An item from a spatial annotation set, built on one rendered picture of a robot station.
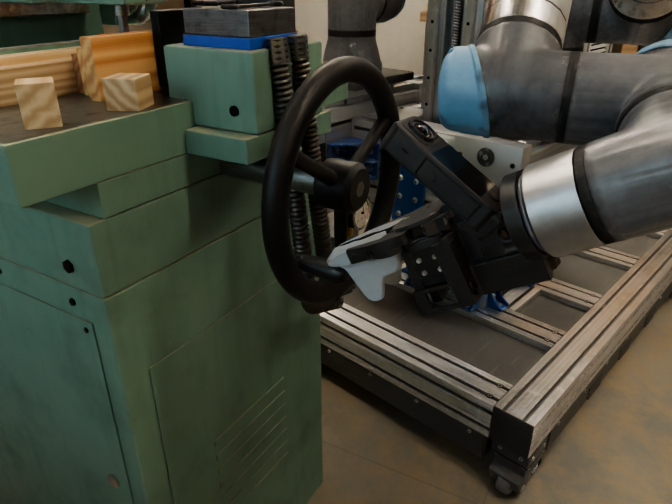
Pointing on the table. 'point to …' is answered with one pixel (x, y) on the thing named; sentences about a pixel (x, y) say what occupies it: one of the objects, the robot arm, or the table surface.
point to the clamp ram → (172, 24)
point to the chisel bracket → (115, 4)
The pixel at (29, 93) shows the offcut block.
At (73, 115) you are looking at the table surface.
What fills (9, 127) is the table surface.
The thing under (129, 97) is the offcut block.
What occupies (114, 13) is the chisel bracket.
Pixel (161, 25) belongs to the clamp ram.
